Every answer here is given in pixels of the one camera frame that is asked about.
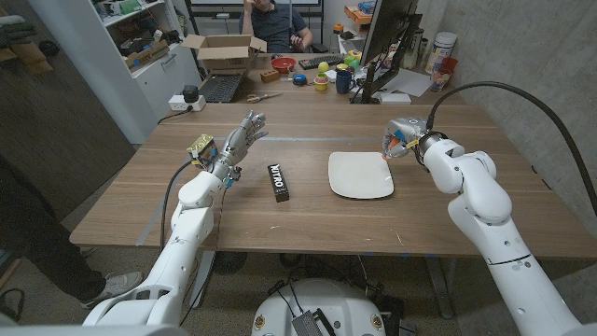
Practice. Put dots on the black computer monitor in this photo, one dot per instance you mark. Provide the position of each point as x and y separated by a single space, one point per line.
387 28

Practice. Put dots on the white wipes canister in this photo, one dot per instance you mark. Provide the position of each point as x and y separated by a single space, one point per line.
440 49

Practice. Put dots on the orange brick block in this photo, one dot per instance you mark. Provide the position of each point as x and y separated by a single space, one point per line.
269 76

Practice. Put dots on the red bowl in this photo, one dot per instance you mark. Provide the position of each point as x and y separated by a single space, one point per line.
283 64

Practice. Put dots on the dark blue mug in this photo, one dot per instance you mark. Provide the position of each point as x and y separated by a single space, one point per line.
344 82

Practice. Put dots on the yellow green ball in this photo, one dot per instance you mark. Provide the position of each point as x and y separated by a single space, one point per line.
323 67

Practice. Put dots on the gold foil wrapped wrist camera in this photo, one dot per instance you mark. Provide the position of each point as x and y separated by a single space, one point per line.
201 148

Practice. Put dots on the standing person in dark trousers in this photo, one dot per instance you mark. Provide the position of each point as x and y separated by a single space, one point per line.
32 228

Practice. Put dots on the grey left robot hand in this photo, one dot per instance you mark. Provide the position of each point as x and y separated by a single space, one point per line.
235 144

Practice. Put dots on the blue tape measure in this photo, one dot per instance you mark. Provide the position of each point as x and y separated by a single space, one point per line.
300 79

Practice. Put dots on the orange capped glue stick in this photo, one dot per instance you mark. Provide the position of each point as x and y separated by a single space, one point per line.
394 145

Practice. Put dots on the black monitor stand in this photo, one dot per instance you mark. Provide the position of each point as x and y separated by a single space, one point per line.
370 86

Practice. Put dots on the green yellow toy cups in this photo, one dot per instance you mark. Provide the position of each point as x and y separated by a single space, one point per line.
352 60

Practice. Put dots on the seated person in dark shirt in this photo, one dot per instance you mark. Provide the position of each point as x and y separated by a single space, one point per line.
275 25

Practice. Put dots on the black laptop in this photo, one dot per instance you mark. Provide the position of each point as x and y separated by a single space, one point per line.
219 88

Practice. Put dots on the orange storage box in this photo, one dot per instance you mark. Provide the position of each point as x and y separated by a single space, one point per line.
358 15

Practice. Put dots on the black keyboard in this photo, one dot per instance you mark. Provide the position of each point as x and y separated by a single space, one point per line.
322 61

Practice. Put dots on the small white flat box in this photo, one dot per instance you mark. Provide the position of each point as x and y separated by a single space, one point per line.
395 98

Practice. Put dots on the white paper sheet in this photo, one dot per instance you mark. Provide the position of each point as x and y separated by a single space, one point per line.
410 81

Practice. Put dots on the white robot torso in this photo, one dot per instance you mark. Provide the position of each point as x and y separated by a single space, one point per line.
336 303

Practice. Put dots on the yellow green stacking cups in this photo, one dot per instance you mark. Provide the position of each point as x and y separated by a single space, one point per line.
321 83

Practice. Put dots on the white square plate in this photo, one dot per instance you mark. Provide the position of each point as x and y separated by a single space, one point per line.
359 177

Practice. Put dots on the white shelf cabinet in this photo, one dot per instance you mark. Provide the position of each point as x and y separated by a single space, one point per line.
154 84

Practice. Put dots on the cardboard box with tools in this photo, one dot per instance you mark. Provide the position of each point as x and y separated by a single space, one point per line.
147 55

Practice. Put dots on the grey table leg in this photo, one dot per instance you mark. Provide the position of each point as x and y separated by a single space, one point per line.
440 289
202 280

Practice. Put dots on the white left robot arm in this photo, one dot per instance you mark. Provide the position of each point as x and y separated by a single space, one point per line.
186 224

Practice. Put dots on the open cardboard box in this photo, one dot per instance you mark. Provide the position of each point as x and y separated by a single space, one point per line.
224 58

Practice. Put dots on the black Nutro box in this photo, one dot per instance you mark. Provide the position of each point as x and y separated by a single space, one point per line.
278 183

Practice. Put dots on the white power strip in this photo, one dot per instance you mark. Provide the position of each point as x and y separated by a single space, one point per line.
179 103

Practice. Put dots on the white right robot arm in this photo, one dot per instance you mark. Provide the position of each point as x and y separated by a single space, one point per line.
480 200

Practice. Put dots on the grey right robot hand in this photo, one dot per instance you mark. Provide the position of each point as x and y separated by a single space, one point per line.
406 130

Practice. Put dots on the black power adapter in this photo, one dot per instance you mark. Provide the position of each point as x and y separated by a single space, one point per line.
190 93

